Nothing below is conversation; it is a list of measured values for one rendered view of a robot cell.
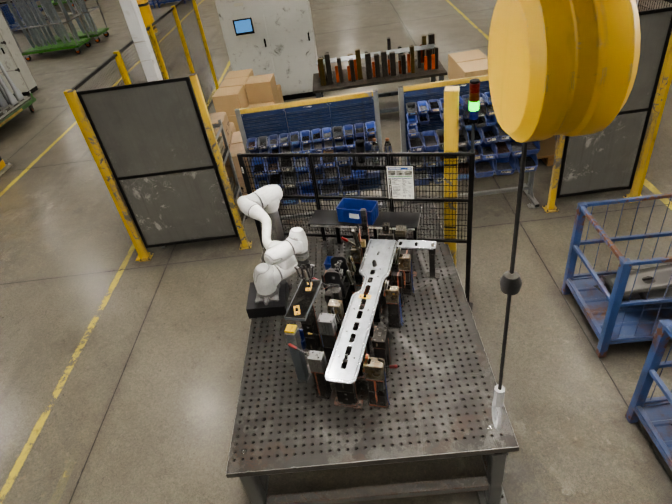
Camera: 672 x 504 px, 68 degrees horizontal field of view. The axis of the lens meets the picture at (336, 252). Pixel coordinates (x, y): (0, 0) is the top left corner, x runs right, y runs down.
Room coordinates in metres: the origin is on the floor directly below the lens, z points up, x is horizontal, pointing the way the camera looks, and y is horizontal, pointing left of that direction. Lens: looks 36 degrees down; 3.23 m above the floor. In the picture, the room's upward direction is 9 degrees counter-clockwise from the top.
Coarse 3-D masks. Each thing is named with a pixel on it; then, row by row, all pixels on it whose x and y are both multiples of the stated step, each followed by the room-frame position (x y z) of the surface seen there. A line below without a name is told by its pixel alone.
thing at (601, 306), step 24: (576, 216) 3.22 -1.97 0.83; (576, 240) 3.19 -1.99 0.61; (600, 240) 3.19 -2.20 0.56; (624, 264) 2.45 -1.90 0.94; (648, 264) 2.89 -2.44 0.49; (576, 288) 3.07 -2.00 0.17; (600, 288) 2.66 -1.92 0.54; (624, 288) 2.45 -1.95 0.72; (648, 288) 2.62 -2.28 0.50; (600, 312) 2.76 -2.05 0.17; (624, 312) 2.73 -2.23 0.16; (648, 312) 2.69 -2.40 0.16; (600, 336) 2.50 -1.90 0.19; (624, 336) 2.46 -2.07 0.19; (648, 336) 2.43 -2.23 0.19
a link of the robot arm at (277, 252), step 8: (256, 208) 2.84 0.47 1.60; (256, 216) 2.79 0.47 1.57; (264, 216) 2.75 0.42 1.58; (264, 224) 2.67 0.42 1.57; (264, 232) 2.59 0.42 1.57; (264, 240) 2.51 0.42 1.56; (272, 248) 2.39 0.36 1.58; (280, 248) 2.38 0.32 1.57; (288, 248) 2.39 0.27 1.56; (264, 256) 2.36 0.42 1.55; (272, 256) 2.34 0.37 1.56; (280, 256) 2.35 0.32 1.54; (288, 256) 2.37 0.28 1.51; (272, 264) 2.34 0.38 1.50
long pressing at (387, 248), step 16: (384, 240) 3.09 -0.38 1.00; (368, 256) 2.92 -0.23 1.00; (384, 256) 2.89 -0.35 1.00; (368, 272) 2.73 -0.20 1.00; (384, 272) 2.70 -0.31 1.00; (352, 304) 2.43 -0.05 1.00; (368, 304) 2.41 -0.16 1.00; (352, 320) 2.28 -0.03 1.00; (368, 320) 2.26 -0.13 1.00; (368, 336) 2.13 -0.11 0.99; (336, 352) 2.04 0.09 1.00; (352, 352) 2.02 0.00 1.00; (336, 368) 1.92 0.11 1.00; (352, 368) 1.90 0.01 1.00
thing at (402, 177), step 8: (392, 168) 3.42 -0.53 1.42; (400, 168) 3.40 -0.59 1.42; (408, 168) 3.38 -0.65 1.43; (392, 176) 3.42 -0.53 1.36; (400, 176) 3.40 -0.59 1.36; (408, 176) 3.38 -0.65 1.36; (392, 184) 3.42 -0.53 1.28; (400, 184) 3.40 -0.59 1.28; (408, 184) 3.38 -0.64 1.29; (392, 192) 3.42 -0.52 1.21; (400, 192) 3.40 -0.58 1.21; (408, 192) 3.38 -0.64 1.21
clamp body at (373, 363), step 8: (368, 360) 1.90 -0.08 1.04; (376, 360) 1.87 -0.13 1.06; (384, 360) 1.87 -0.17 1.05; (368, 368) 1.84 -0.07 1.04; (376, 368) 1.83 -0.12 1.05; (384, 368) 1.87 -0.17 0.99; (368, 376) 1.85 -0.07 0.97; (376, 376) 1.83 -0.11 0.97; (384, 376) 1.83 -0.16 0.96; (368, 384) 1.85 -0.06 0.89; (376, 384) 1.85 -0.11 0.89; (384, 384) 1.88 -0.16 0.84; (368, 392) 1.85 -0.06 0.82; (376, 392) 1.83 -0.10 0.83; (384, 392) 1.83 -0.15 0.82; (376, 400) 1.83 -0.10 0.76; (384, 400) 1.82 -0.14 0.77; (384, 408) 1.81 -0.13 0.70
